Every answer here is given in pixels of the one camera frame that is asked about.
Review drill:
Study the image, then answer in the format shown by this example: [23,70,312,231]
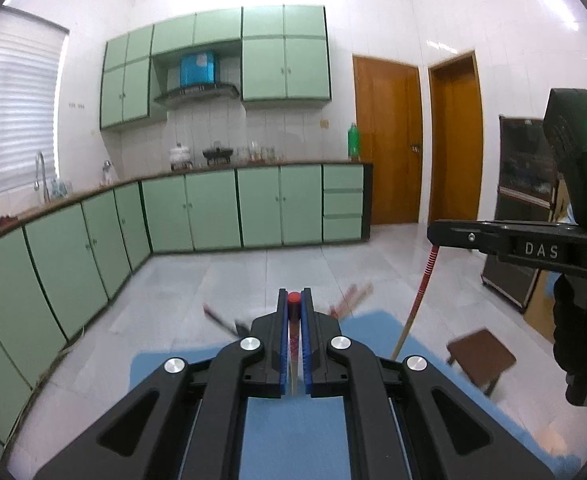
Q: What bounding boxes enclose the red end chopstick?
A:
[328,283,374,320]

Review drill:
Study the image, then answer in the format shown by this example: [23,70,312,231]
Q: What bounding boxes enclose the black chopstick silver band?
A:
[202,304,249,338]

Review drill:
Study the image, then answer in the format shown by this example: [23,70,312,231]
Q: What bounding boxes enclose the green lower kitchen cabinets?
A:
[0,162,373,445]

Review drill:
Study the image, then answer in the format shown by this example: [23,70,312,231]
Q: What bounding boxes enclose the blue table cloth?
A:
[129,311,581,479]

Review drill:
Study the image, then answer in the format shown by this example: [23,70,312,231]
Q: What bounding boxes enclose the red patterned chopstick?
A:
[287,292,302,396]

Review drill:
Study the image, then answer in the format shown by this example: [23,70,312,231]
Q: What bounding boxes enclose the black display cabinet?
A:
[481,116,559,313]

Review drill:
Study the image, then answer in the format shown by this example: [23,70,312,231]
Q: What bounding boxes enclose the brown wooden stool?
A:
[446,328,517,396]

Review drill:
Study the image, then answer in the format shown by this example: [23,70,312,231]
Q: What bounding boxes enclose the wooden door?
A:
[428,52,483,222]
[353,56,423,224]

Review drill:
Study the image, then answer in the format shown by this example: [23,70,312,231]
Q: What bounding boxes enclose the green bottle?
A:
[348,122,361,160]

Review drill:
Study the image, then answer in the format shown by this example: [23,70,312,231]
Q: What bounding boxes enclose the black wok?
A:
[202,143,234,166]

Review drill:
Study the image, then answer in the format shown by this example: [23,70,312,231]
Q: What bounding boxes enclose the white cooking pot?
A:
[169,143,193,171]

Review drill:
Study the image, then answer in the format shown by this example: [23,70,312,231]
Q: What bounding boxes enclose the steel kettle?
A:
[102,160,112,186]

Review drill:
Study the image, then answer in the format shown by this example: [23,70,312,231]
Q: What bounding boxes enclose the chrome sink faucet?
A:
[33,152,51,204]

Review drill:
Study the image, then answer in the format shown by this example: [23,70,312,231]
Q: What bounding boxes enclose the black range hood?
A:
[154,51,239,110]

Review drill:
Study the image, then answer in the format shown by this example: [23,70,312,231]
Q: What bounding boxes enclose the white window blind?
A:
[0,8,68,194]

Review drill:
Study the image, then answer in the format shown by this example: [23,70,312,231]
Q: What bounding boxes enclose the red white handled chopstick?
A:
[391,245,439,361]

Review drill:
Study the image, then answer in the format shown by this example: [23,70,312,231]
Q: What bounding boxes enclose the green upper wall cabinets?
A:
[100,4,331,130]

